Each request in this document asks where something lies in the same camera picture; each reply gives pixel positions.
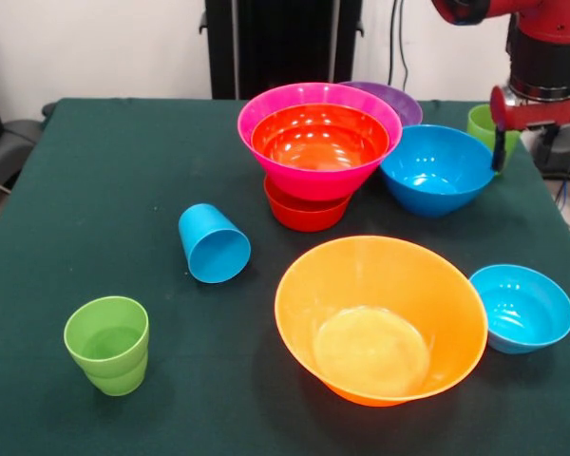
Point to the green cup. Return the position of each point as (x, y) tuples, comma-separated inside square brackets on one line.
[(107, 361), (480, 126)]

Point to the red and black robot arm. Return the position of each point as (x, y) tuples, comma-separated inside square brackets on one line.
[(546, 57)]

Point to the medium blue bowl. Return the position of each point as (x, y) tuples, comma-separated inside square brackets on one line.
[(432, 190)]

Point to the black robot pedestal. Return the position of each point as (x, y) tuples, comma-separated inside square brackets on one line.
[(285, 47)]

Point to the large orange bowl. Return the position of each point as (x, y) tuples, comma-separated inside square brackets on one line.
[(377, 342)]

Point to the dark green table cloth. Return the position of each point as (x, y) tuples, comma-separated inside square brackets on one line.
[(123, 190)]

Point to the small red bowl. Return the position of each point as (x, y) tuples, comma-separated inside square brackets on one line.
[(304, 216)]

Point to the small light blue bowl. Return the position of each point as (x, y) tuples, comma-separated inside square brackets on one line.
[(522, 309)]

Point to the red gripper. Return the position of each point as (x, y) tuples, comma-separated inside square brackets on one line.
[(541, 111)]

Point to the black office chair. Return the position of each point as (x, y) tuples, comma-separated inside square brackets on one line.
[(5, 142)]

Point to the large pink bowl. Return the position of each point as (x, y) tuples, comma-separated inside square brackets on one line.
[(313, 183)]

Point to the blue cup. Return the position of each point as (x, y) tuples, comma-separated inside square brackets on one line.
[(209, 247)]

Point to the large red bowl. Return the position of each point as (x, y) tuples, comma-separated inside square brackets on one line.
[(318, 142)]

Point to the purple bowl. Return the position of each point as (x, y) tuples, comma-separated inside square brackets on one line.
[(404, 107)]

